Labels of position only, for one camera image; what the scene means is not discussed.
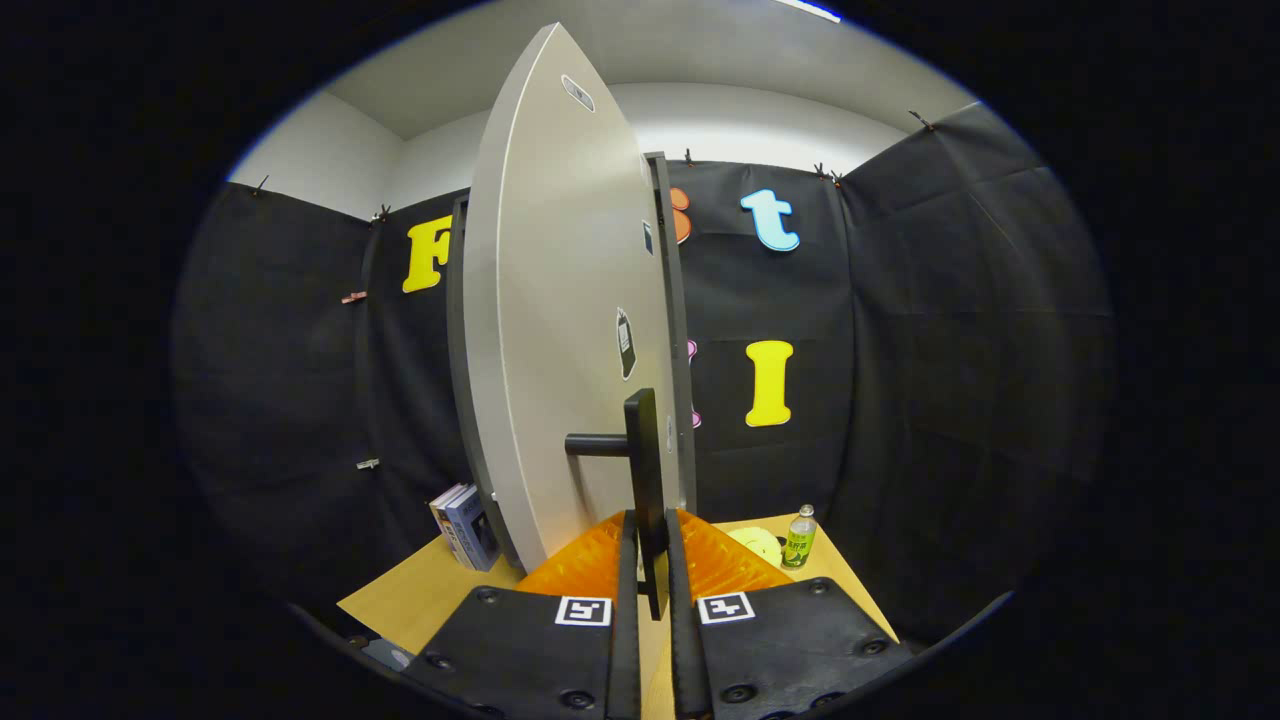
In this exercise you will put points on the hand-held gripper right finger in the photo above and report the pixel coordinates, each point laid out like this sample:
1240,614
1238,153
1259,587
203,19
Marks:
682,640

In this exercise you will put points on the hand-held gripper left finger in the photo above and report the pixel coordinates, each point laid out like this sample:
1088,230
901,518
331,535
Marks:
628,620

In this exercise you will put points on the beige shoe cabinet door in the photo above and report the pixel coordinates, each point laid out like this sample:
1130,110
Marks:
570,300

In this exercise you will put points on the grey shoe cabinet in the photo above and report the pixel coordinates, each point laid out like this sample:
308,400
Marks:
457,330

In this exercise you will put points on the yellow corn plush toy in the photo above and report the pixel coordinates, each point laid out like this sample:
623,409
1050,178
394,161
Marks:
757,545

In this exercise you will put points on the green drink bottle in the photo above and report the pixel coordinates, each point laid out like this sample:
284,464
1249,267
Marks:
798,542

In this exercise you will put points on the blue book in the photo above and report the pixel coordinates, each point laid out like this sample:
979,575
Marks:
475,530

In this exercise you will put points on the white book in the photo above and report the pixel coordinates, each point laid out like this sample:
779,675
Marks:
442,512

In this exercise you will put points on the black backdrop cloth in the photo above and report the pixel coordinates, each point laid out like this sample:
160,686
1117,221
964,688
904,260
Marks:
950,350

